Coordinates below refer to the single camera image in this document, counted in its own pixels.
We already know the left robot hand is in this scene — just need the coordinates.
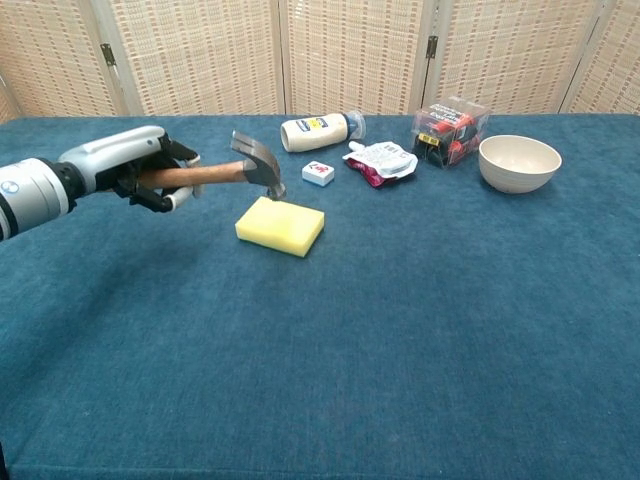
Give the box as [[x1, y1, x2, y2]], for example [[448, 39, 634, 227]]
[[57, 124, 203, 215]]

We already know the wooden handle claw hammer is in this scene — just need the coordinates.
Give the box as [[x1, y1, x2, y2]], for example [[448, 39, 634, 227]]
[[136, 130, 288, 203]]

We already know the yellow sponge block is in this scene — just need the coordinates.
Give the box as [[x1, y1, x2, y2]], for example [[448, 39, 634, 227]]
[[234, 195, 326, 259]]

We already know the cream mayonnaise bottle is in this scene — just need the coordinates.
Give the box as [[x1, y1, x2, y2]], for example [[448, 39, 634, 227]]
[[279, 110, 367, 153]]

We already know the white mahjong tile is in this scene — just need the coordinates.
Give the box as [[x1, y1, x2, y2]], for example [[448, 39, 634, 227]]
[[301, 160, 336, 188]]

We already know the woven folding screen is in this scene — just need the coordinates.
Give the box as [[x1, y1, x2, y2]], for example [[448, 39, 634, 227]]
[[0, 0, 640, 125]]

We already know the white spouted food pouch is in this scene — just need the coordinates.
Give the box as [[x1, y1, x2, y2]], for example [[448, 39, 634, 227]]
[[341, 140, 419, 190]]

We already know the blue table cloth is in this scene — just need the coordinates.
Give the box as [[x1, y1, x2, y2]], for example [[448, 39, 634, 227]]
[[0, 114, 640, 480]]

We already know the clear box of batteries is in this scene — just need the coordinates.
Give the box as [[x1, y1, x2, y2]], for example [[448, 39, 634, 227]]
[[411, 95, 491, 171]]

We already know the beige bowl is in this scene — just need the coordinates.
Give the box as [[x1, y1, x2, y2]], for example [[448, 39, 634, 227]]
[[477, 134, 563, 195]]

